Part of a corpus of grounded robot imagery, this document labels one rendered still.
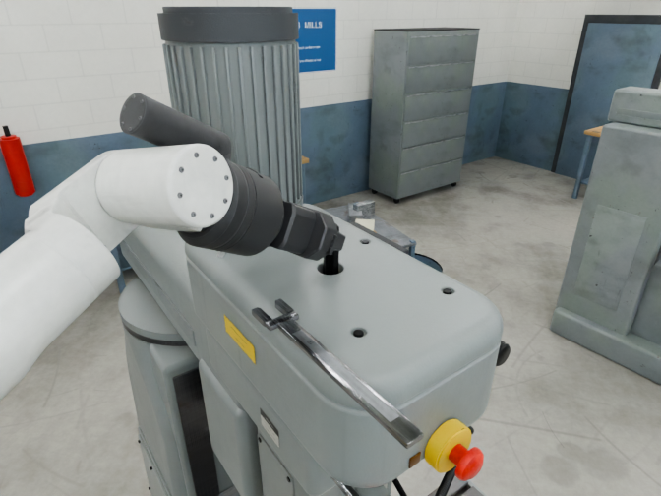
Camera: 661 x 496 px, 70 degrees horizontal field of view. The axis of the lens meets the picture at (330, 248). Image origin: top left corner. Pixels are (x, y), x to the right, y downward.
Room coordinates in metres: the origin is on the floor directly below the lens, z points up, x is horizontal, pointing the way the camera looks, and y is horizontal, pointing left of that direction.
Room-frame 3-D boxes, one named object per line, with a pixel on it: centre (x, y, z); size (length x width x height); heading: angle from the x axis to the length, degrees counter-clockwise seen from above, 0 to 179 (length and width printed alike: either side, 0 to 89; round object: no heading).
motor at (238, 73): (0.77, 0.15, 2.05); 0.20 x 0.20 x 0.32
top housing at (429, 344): (0.58, 0.01, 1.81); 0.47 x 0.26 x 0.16; 36
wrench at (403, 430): (0.37, 0.00, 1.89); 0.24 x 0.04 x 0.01; 37
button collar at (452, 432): (0.38, -0.14, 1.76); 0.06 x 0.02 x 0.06; 126
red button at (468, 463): (0.36, -0.15, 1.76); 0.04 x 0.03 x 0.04; 126
